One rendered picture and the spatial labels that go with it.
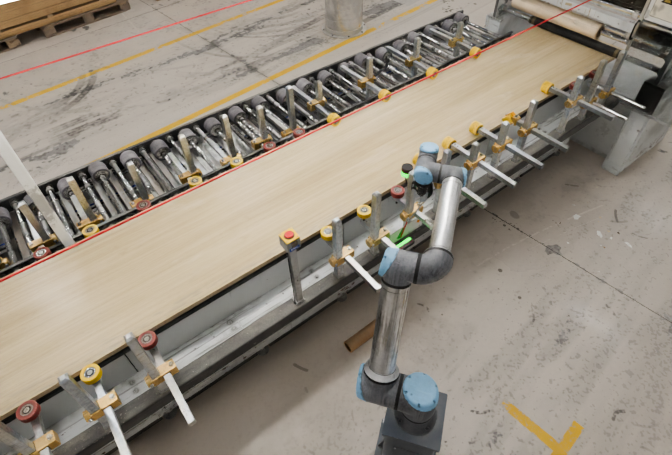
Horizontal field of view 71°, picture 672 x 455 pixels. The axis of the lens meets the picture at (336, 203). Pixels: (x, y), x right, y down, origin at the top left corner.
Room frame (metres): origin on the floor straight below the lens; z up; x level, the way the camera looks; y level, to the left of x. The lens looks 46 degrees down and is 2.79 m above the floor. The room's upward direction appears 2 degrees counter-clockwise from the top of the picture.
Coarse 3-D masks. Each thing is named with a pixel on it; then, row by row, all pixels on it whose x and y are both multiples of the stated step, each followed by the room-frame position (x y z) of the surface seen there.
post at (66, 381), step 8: (64, 376) 0.76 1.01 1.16; (64, 384) 0.74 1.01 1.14; (72, 384) 0.75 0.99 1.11; (72, 392) 0.74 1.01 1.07; (80, 392) 0.75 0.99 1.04; (80, 400) 0.74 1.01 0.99; (88, 400) 0.75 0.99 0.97; (88, 408) 0.74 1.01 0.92; (96, 408) 0.75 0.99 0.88; (104, 416) 0.75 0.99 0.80; (104, 424) 0.74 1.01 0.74
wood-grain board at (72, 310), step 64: (512, 64) 3.26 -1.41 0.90; (576, 64) 3.22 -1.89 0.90; (384, 128) 2.51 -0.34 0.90; (448, 128) 2.48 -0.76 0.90; (192, 192) 1.96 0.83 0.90; (256, 192) 1.94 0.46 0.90; (320, 192) 1.92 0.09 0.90; (384, 192) 1.91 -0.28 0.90; (64, 256) 1.52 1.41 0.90; (128, 256) 1.51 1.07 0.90; (192, 256) 1.49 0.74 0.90; (256, 256) 1.48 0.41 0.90; (0, 320) 1.16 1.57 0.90; (64, 320) 1.15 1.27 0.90; (128, 320) 1.13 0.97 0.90; (0, 384) 0.86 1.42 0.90
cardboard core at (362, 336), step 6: (372, 324) 1.53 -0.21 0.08; (360, 330) 1.50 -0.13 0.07; (366, 330) 1.49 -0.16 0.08; (372, 330) 1.49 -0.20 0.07; (354, 336) 1.46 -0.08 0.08; (360, 336) 1.45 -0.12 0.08; (366, 336) 1.46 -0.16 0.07; (372, 336) 1.47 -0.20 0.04; (348, 342) 1.41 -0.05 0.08; (354, 342) 1.41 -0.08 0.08; (360, 342) 1.42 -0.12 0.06; (348, 348) 1.41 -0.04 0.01; (354, 348) 1.39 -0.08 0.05
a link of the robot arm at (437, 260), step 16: (448, 176) 1.52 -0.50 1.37; (464, 176) 1.52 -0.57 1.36; (448, 192) 1.41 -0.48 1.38; (448, 208) 1.31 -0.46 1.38; (448, 224) 1.23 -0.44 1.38; (432, 240) 1.16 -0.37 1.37; (448, 240) 1.15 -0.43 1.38; (432, 256) 1.05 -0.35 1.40; (448, 256) 1.06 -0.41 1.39; (432, 272) 1.00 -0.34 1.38; (448, 272) 1.03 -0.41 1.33
